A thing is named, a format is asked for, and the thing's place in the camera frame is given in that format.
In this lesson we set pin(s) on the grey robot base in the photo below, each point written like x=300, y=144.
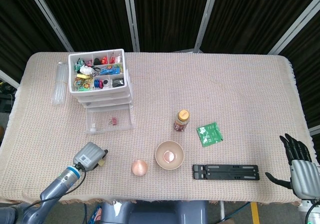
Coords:
x=155, y=212

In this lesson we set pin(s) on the clear plastic tube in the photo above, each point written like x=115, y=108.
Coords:
x=60, y=84

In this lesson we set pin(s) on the clear drawer with white ball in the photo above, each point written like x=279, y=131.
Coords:
x=122, y=116

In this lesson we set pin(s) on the white table leg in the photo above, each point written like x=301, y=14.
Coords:
x=221, y=210

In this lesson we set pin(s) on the white drawer organizer with trinkets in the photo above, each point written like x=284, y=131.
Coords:
x=97, y=89

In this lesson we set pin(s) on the round black white magnet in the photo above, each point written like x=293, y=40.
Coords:
x=106, y=82

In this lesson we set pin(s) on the beige woven tablecloth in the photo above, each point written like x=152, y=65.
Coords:
x=225, y=89

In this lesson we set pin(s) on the colourful cartoon packets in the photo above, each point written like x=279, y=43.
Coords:
x=81, y=84

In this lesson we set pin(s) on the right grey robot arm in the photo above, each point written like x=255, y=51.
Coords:
x=312, y=209

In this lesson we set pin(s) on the blue and red rings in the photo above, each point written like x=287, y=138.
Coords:
x=98, y=83

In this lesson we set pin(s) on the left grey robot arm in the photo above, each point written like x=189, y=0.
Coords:
x=60, y=184

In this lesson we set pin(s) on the green tea packet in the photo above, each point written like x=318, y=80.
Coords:
x=209, y=134

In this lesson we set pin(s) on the black fabric divider panel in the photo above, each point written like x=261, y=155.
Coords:
x=250, y=14
x=20, y=22
x=87, y=14
x=170, y=14
x=307, y=59

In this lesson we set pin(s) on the dark green binder clip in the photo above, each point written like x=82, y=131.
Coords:
x=97, y=61

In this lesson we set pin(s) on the Costa coffee bottle yellow cap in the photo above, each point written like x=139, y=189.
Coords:
x=181, y=123

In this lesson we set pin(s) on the blue red printed packet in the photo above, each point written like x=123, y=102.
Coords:
x=96, y=214

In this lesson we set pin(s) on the beige bowl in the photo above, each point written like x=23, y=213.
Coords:
x=169, y=155

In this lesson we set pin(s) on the red orange small toy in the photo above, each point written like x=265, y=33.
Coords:
x=104, y=59

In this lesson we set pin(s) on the yellow eraser block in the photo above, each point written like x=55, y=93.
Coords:
x=101, y=162

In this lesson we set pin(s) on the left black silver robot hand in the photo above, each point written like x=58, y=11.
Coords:
x=88, y=155

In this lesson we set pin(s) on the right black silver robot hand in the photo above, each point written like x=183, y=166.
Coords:
x=305, y=176

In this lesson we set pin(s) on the blue toy packet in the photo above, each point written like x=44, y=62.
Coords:
x=109, y=70

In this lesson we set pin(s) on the peach coloured ball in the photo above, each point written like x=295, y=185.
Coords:
x=139, y=168

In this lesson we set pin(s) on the pink red clips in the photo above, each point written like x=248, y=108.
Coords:
x=115, y=57

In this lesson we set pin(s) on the green printed packet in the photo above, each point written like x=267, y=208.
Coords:
x=79, y=63

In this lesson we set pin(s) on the pink binder clip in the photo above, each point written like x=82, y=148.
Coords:
x=112, y=121

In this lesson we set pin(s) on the black folding stand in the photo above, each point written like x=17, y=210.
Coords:
x=225, y=172

